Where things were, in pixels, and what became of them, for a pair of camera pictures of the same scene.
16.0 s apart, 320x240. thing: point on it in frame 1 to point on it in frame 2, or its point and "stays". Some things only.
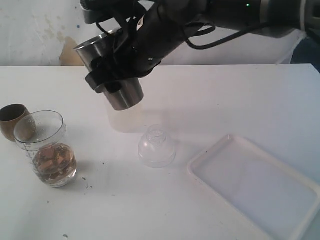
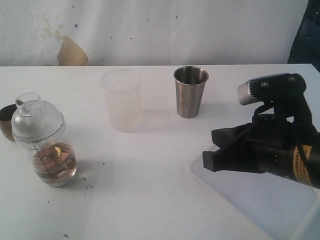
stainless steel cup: x=131 y=94 to x=190 y=82
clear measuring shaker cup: x=41 y=134 stays
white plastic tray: x=280 y=201 stays
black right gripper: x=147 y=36 to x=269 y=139
